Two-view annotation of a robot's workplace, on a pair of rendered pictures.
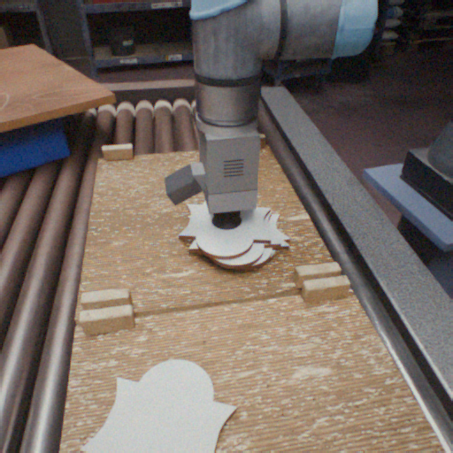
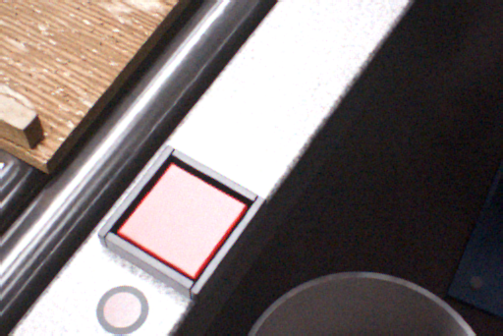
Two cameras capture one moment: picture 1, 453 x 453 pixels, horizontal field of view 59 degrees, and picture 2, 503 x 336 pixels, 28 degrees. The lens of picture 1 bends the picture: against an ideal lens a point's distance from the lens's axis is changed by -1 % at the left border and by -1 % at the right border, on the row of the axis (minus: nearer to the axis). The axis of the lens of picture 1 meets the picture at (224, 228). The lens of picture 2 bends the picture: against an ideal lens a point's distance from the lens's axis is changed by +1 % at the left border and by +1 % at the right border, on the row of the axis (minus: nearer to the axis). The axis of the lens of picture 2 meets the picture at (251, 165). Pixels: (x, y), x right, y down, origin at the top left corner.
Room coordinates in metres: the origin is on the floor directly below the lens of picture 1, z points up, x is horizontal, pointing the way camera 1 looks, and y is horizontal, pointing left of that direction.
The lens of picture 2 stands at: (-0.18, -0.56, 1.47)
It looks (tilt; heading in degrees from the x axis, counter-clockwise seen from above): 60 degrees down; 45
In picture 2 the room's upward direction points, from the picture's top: 3 degrees counter-clockwise
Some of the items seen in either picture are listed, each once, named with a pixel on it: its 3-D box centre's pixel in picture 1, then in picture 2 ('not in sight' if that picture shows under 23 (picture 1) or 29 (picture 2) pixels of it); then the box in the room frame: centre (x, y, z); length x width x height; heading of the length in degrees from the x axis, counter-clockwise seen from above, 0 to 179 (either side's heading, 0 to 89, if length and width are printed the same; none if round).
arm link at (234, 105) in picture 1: (226, 95); not in sight; (0.46, 0.00, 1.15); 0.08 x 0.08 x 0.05
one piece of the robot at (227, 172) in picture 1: (209, 157); not in sight; (0.46, 0.02, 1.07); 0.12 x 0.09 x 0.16; 100
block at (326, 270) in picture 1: (317, 275); not in sight; (0.37, -0.12, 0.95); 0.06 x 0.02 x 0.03; 100
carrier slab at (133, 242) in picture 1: (197, 211); not in sight; (0.54, 0.04, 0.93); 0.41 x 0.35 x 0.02; 10
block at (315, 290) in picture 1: (326, 288); not in sight; (0.35, -0.13, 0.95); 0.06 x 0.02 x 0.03; 100
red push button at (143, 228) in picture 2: not in sight; (184, 223); (-0.01, -0.33, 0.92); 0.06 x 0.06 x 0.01; 9
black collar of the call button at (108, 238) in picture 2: not in sight; (183, 222); (-0.01, -0.33, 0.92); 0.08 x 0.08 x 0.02; 9
